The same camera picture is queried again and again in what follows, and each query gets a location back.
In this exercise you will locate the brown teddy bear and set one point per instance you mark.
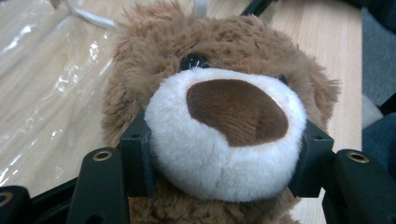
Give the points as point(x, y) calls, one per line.
point(230, 109)

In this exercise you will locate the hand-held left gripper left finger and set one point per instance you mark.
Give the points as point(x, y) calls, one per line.
point(137, 161)

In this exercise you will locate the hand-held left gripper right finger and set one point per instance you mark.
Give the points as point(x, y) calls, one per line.
point(314, 155)

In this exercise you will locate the clear plastic bag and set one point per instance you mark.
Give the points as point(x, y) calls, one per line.
point(46, 93)

